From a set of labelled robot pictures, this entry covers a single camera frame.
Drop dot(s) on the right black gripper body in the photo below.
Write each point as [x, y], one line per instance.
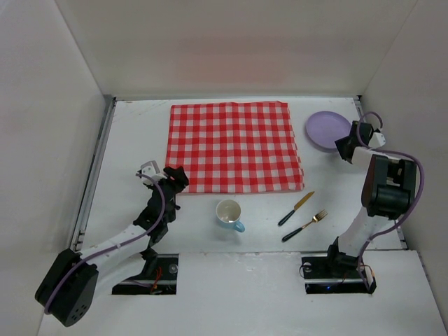
[346, 148]

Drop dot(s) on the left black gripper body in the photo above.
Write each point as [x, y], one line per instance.
[171, 181]

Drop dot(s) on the lilac round plate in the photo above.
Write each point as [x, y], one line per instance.
[324, 128]

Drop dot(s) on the white mug blue outside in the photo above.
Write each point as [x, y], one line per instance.
[228, 213]

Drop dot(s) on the red white checkered cloth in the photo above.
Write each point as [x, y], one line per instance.
[235, 148]

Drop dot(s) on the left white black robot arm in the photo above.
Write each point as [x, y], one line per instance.
[75, 277]

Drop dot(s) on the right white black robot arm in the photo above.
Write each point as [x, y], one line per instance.
[388, 194]

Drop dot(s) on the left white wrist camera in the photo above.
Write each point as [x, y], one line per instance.
[150, 172]

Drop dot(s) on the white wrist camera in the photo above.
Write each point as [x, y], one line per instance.
[377, 140]
[150, 172]

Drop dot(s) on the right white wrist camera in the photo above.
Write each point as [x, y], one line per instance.
[377, 140]

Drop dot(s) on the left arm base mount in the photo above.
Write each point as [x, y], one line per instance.
[158, 277]

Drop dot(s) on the gold fork dark handle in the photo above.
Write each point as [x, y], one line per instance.
[316, 218]

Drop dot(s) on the gold knife dark handle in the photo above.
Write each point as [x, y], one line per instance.
[295, 208]

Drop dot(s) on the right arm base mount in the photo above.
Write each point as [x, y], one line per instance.
[319, 278]

